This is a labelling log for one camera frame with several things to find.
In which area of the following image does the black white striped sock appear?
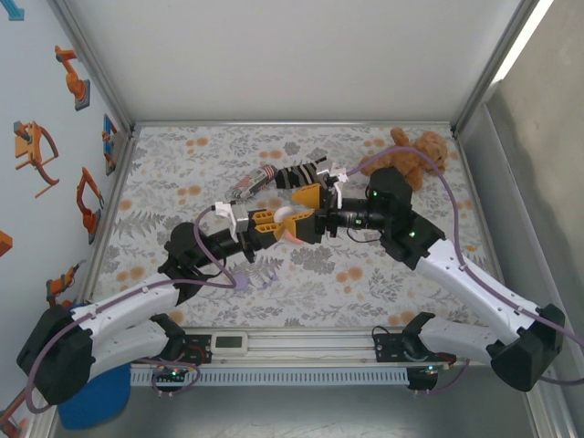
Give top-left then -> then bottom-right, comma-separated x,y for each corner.
273,155 -> 330,191

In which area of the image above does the grey red patterned sock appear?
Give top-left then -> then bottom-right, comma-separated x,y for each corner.
225,164 -> 278,202

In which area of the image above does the brown teddy bear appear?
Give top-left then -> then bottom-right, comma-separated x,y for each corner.
358,126 -> 449,191

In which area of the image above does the floral tablecloth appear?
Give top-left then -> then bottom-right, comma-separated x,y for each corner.
90,125 -> 510,329

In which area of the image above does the white digital display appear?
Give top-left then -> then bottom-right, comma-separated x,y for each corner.
209,332 -> 249,355

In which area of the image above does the black controller board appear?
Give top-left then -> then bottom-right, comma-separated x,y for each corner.
152,363 -> 196,390
407,364 -> 443,392

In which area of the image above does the blue conveyor sticker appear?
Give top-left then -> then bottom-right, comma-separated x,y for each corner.
102,113 -> 120,177

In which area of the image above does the blue cap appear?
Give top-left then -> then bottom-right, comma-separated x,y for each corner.
57,303 -> 132,431

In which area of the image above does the orange gripper sticker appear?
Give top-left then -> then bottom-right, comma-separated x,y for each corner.
12,120 -> 60,199

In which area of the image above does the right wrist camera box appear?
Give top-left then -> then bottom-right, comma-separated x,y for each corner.
317,166 -> 350,211

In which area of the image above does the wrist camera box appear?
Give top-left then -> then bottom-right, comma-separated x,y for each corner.
214,200 -> 250,235
317,166 -> 350,211

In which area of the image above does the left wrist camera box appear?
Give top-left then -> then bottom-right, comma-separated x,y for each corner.
214,200 -> 250,235

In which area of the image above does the aluminium frame rail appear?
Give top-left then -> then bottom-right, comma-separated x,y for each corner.
133,119 -> 457,130

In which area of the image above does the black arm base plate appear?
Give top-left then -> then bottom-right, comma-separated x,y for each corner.
150,331 -> 204,366
371,321 -> 457,366

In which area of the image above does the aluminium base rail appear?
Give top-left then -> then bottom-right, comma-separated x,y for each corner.
182,326 -> 547,367

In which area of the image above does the white slotted cable duct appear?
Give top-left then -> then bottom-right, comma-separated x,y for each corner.
130,367 -> 410,387

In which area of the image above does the aluminium frame post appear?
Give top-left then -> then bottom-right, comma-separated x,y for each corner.
47,0 -> 138,136
451,0 -> 548,136

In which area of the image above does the teal wall sticker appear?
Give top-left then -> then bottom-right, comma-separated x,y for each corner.
0,0 -> 25,22

